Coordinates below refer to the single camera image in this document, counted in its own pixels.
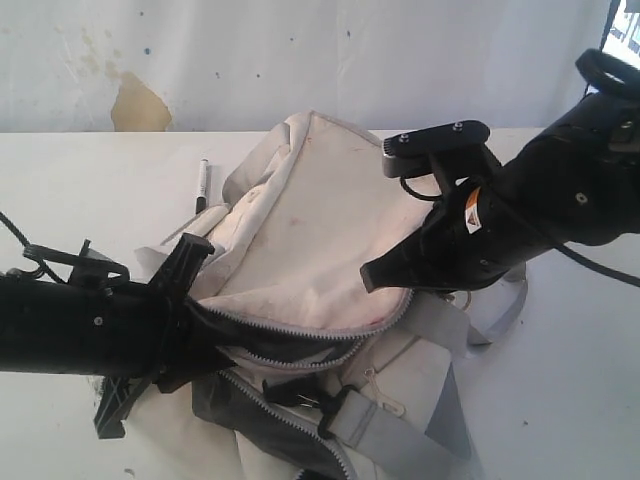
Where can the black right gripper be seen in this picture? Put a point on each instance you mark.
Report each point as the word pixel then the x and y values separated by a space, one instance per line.
pixel 468 240

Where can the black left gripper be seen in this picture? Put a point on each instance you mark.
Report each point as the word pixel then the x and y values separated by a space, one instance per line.
pixel 161 337

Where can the white canvas duffel bag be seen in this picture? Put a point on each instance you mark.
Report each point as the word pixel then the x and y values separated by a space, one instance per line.
pixel 331 381

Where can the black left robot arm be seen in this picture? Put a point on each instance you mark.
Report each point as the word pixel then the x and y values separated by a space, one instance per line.
pixel 83 315

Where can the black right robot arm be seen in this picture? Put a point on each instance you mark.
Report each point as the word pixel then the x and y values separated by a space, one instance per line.
pixel 575 182

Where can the white backdrop curtain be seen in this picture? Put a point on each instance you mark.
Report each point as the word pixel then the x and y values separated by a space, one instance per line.
pixel 246 65

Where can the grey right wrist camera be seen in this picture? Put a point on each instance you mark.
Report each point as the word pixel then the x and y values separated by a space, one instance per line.
pixel 410 152

